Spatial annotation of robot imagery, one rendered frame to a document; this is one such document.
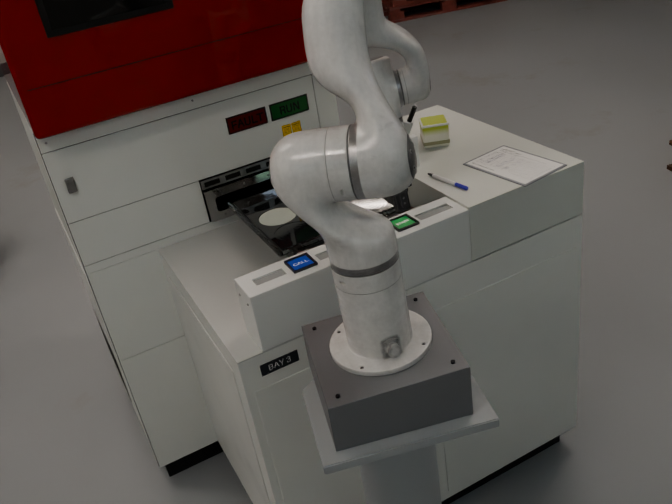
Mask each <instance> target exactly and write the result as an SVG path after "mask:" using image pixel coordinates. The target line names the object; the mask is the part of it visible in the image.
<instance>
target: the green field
mask: <svg viewBox="0 0 672 504"><path fill-rule="evenodd" d="M306 109H308V106H307V100H306V95H305V96H302V97H299V98H296V99H292V100H289V101H286V102H283V103H279V104H276V105H273V106H271V111H272V116H273V120H274V119H278V118H281V117H284V116H287V115H290V114H293V113H297V112H300V111H303V110H306Z"/></svg>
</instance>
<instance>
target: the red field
mask: <svg viewBox="0 0 672 504"><path fill-rule="evenodd" d="M227 121H228V125H229V129H230V133H233V132H236V131H239V130H243V129H246V128H249V127H252V126H255V125H258V124H262V123H265V122H267V121H266V116H265V111H264V108H263V109H260V110H257V111H253V112H250V113H247V114H243V115H240V116H237V117H234V118H230V119H227Z"/></svg>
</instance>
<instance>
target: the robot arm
mask: <svg viewBox="0 0 672 504"><path fill-rule="evenodd" d="M302 29H303V38H304V46H305V52H306V58H307V62H308V65H309V68H310V70H311V72H312V74H313V76H314V77H315V79H316V80H317V81H318V82H319V83H320V85H321V86H323V87H324V88H325V89H326V90H328V91H329V92H331V93H332V94H334V95H336V96H338V97H339V98H341V99H342V100H344V101H345V102H347V103H348V104H349V105H350V106H351V107H352V109H353V110H354V112H355V115H356V122H355V123H354V124H349V125H341V126H333V127H324V128H316V129H309V130H303V131H298V132H294V133H291V134H288V135H286V136H284V137H283V138H282V139H280V140H279V141H278V142H277V144H276V145H275V147H274V148H273V150H272V153H271V156H270V161H269V166H268V169H269V172H270V179H271V180H270V181H271V184H272V185H273V188H274V190H275V192H276V194H277V195H278V197H279V198H280V200H281V201H282V202H283V203H284V204H285V205H286V206H287V207H288V208H289V209H290V210H291V211H292V212H293V213H295V214H296V215H297V216H298V217H299V218H301V219H302V220H303V221H305V222H306V223H307V224H308V225H310V226H311V227H312V228H313V229H315V230H316V231H317V232H318V233H319V234H320V235H321V237H322V238H323V240H324V243H325V245H326V249H327V252H328V257H329V261H330V265H331V270H332V274H333V279H334V283H335V288H336V292H337V297H338V301H339V306H340V310H341V315H342V319H343V323H342V324H341V325H340V326H339V327H338V328H337V329H336V330H335V331H334V333H333V334H332V337H331V339H330V345H329V346H330V353H331V356H332V358H333V360H334V361H335V363H336V364H337V365H338V366H339V367H341V368H342V369H344V370H346V371H348V372H350V373H353V374H356V375H362V376H384V375H389V374H393V373H396V372H400V371H402V370H405V369H407V368H409V367H411V366H412V365H414V364H415V363H417V362H418V361H419V360H421V359H422V358H423V357H424V356H425V354H426V353H427V352H428V350H429V348H430V346H431V343H432V331H431V328H430V325H429V324H428V322H427V321H426V320H425V319H424V318H423V317H422V316H421V315H419V314H417V313H415V312H413V311H410V310H408V304H407V298H406V292H405V286H404V280H403V274H402V267H401V261H400V255H399V249H398V243H397V238H396V233H395V229H394V227H393V224H392V223H391V221H390V220H389V219H388V218H386V217H385V216H383V215H381V214H379V213H376V212H374V211H371V210H368V209H366V208H363V207H361V206H358V205H356V204H353V203H351V202H349V201H352V200H363V199H375V198H384V197H389V196H392V199H393V203H394V207H395V211H397V212H402V211H405V210H407V209H410V208H411V206H410V201H409V197H408V187H410V186H412V182H413V180H414V178H415V174H417V157H416V152H415V148H414V144H413V142H412V141H411V139H410V137H409V135H408V133H407V131H406V129H405V128H404V122H403V118H402V113H401V107H402V106H403V105H407V104H411V103H415V102H418V101H421V100H424V99H425V98H427V97H428V96H429V94H430V90H431V83H430V82H431V80H430V74H429V69H428V63H427V59H426V55H425V52H424V50H423V48H422V46H421V45H420V43H419V42H418V41H417V39H416V38H415V37H414V36H413V35H412V34H411V33H409V32H408V31H407V30H406V29H404V28H402V27H401V26H399V25H397V24H395V23H393V22H391V21H389V20H387V19H386V18H385V16H384V12H383V6H382V0H303V4H302ZM368 47H377V48H385V49H390V50H393V51H395V52H397V53H399V54H400V55H402V56H403V57H404V59H405V66H404V67H403V68H400V69H396V70H393V69H392V67H391V62H390V58H389V57H387V56H378V57H373V58H370V55H369V50H368Z"/></svg>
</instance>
